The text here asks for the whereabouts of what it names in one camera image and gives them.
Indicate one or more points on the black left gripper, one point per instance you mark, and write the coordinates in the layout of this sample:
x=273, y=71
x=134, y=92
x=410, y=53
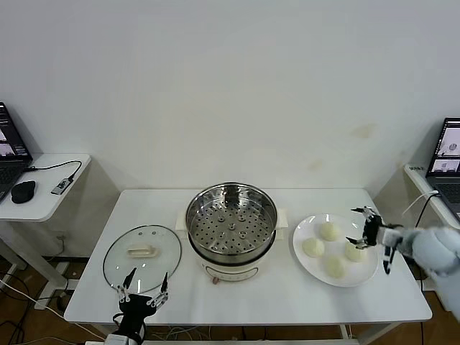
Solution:
x=134, y=305

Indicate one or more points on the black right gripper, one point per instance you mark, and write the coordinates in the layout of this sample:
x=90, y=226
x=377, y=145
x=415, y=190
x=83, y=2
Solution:
x=371, y=231

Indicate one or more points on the white steamed baozi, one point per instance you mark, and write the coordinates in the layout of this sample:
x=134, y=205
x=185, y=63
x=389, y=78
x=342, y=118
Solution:
x=313, y=247
x=330, y=231
x=335, y=266
x=356, y=253

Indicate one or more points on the round glass pot lid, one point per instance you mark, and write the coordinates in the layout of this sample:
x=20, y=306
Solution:
x=118, y=258

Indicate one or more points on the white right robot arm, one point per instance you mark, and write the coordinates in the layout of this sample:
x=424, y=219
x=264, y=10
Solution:
x=431, y=248

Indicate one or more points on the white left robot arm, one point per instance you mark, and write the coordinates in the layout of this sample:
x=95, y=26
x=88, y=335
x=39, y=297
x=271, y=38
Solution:
x=120, y=339

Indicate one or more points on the perforated steel steamer basket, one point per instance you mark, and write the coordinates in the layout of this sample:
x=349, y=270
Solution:
x=201, y=215

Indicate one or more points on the round white plate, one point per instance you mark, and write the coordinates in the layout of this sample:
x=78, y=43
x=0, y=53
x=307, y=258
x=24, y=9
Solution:
x=305, y=266

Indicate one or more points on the white side desk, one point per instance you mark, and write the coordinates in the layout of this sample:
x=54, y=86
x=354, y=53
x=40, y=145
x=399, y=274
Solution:
x=43, y=212
x=413, y=176

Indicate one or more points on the small printed desk label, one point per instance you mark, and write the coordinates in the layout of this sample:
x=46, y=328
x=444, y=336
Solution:
x=416, y=167

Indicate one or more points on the cream electric cooking pot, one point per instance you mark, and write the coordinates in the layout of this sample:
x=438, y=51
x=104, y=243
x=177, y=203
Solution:
x=233, y=273

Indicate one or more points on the grey open laptop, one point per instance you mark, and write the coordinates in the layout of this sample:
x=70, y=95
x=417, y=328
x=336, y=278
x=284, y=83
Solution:
x=447, y=143

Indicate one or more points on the small grey usb hub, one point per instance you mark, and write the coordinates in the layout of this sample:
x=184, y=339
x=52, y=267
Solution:
x=60, y=186

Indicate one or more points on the black computer mouse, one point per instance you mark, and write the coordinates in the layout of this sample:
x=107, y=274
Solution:
x=23, y=191

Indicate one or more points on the black open laptop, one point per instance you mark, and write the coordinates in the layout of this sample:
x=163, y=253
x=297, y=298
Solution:
x=10, y=143

